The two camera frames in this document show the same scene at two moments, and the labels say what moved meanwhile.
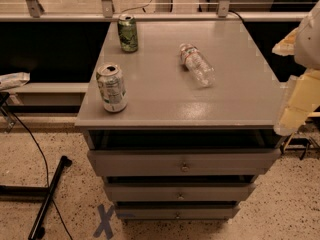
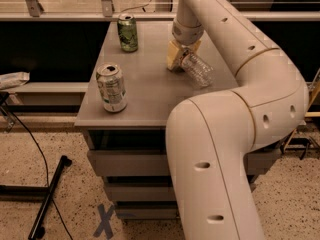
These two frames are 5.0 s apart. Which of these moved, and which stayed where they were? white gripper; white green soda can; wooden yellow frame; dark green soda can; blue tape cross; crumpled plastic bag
Moved: white gripper; wooden yellow frame
Stayed: white green soda can; crumpled plastic bag; dark green soda can; blue tape cross
